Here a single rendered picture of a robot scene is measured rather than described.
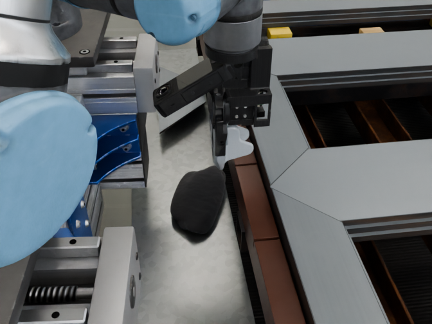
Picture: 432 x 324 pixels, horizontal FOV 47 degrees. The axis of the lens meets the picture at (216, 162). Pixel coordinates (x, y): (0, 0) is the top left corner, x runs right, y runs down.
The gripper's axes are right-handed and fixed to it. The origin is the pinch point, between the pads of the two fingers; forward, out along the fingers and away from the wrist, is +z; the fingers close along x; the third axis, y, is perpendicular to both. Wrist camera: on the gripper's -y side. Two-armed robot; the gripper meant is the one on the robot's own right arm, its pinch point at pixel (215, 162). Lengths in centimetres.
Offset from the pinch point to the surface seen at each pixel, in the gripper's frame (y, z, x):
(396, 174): 30.5, 5.6, -0.4
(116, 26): -33, 91, 259
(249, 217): 4.7, 8.1, -4.7
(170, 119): -5.7, 18.8, 40.2
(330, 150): 21.6, 5.7, 7.3
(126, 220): -25, 91, 79
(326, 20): 40, 8, 67
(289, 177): 12.6, 5.6, 1.3
